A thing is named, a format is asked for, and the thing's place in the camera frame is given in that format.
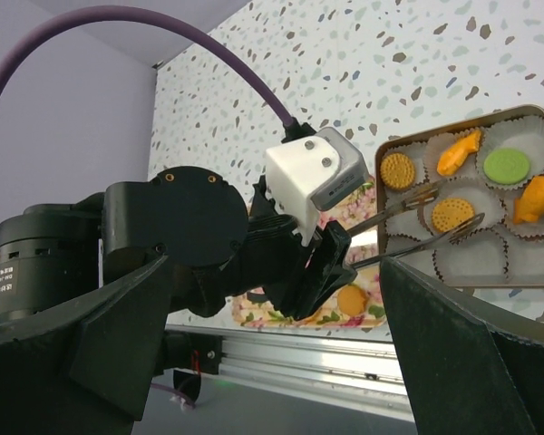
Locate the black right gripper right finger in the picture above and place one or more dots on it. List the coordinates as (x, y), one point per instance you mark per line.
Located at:
(469, 367)

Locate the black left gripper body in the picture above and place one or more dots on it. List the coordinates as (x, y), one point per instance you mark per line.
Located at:
(217, 246)

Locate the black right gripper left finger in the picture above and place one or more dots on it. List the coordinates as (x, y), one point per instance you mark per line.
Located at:
(85, 366)

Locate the metal tongs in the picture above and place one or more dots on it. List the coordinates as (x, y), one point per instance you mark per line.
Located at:
(412, 211)

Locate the round sandwich cookie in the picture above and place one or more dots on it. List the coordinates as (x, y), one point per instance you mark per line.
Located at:
(397, 171)
(450, 213)

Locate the orange fish cookie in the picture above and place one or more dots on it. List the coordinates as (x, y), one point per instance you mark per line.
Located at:
(529, 207)
(454, 157)

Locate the floral yellow tray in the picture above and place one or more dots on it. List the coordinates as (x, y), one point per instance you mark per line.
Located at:
(253, 310)

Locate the plain round orange cookie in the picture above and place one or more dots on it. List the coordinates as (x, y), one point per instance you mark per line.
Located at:
(351, 300)

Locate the cookie tin with paper cups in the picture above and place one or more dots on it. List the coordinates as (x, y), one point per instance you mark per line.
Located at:
(498, 253)

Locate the green round cookie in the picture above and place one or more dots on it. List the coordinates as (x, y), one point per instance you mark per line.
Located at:
(506, 166)

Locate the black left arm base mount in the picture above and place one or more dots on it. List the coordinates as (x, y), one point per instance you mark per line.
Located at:
(189, 356)

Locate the aluminium table rail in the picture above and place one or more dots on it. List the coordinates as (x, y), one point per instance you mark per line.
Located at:
(353, 374)

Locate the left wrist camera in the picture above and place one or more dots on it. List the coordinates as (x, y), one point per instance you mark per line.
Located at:
(313, 174)

